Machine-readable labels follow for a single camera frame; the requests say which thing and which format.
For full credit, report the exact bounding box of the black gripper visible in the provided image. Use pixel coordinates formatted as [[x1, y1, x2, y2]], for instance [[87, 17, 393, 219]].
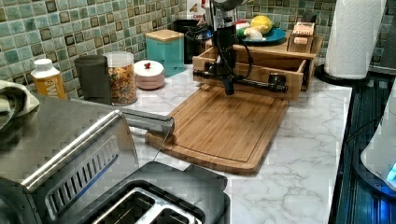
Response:
[[209, 25, 237, 95]]

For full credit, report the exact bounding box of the wooden drawer with black handle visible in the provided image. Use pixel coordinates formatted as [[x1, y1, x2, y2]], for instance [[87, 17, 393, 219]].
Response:
[[191, 46, 308, 102]]

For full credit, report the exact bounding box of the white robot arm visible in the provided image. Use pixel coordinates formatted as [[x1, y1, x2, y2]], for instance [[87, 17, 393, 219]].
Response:
[[203, 0, 252, 95]]

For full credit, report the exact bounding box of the wooden drawer cabinet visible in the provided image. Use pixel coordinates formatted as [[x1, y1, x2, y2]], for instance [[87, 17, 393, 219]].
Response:
[[205, 35, 325, 91]]

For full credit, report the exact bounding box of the bamboo cutting board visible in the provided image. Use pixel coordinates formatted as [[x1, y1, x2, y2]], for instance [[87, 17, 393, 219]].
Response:
[[146, 85, 289, 175]]

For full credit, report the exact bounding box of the black utensil holder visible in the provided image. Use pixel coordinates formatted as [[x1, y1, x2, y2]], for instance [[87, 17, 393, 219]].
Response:
[[173, 20, 213, 64]]

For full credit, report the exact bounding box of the toy peeled banana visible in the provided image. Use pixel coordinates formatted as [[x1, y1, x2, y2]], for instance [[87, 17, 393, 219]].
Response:
[[244, 27, 266, 41]]

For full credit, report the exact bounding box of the toy watermelon slice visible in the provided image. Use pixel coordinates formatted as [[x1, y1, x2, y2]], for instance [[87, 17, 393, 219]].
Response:
[[235, 21, 250, 37]]

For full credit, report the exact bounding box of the blue plate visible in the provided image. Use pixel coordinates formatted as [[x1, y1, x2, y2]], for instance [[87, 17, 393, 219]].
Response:
[[241, 28, 287, 46]]

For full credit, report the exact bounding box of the yellow toy lemon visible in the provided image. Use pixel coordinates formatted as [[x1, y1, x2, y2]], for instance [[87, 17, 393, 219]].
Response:
[[250, 15, 273, 35]]

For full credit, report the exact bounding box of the teal canister with wooden lid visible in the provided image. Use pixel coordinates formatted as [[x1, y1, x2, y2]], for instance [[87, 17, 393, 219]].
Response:
[[145, 29, 185, 77]]

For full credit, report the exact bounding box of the pink pot with white lid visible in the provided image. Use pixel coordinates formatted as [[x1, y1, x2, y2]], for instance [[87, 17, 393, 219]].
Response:
[[134, 60, 165, 90]]

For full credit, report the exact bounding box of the oat bites cereal box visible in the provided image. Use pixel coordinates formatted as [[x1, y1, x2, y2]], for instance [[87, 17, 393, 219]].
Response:
[[186, 0, 206, 21]]

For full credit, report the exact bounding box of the brown Stash tea box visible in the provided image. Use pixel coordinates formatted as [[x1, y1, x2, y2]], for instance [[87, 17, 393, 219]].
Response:
[[291, 21, 315, 45]]

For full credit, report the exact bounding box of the black paper towel holder base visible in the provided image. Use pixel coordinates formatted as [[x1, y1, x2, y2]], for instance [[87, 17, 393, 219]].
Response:
[[315, 64, 369, 87]]

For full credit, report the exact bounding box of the clear cereal jar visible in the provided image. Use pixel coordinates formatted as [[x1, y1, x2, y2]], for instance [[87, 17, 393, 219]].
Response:
[[104, 51, 137, 105]]

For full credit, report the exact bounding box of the black two-slot toaster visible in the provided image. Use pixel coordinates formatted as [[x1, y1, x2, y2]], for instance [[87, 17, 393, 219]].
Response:
[[43, 161, 231, 224]]

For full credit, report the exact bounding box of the dark grey cup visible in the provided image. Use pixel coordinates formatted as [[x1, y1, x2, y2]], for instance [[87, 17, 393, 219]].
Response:
[[75, 55, 112, 105]]

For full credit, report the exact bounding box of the white paper towel roll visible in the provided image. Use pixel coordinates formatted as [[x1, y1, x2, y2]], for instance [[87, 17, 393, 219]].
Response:
[[324, 0, 387, 80]]

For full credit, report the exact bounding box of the white-capped orange bottle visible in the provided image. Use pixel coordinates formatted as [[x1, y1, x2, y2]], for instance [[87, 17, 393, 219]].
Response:
[[31, 59, 66, 99]]

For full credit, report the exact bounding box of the stainless toaster oven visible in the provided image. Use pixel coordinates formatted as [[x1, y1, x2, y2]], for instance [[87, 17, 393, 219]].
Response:
[[0, 96, 175, 224]]

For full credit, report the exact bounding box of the beige folded cloth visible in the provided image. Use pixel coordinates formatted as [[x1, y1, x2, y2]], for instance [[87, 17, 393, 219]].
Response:
[[0, 80, 39, 128]]

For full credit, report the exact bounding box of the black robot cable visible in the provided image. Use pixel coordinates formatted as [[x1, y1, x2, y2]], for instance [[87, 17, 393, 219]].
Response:
[[208, 0, 254, 80]]

